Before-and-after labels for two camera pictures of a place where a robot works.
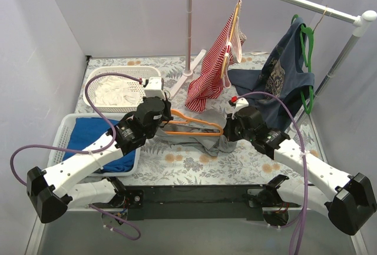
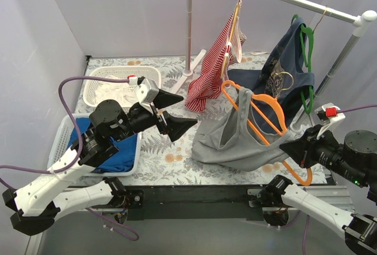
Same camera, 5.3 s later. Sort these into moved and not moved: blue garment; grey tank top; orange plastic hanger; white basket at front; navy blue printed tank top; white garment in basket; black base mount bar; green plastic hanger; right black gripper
Moved: right black gripper; orange plastic hanger; grey tank top
Not moved: blue garment; green plastic hanger; white garment in basket; navy blue printed tank top; white basket at front; black base mount bar
